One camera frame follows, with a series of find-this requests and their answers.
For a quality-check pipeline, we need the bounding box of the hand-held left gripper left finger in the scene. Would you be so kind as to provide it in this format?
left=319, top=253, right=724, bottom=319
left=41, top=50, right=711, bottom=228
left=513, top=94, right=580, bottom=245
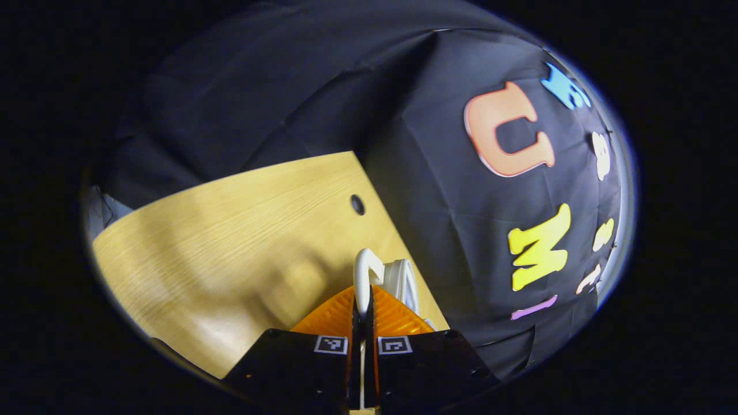
left=222, top=286, right=362, bottom=415

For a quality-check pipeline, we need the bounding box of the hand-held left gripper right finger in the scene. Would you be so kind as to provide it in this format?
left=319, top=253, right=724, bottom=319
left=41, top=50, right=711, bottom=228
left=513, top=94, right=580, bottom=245
left=364, top=285, right=500, bottom=413

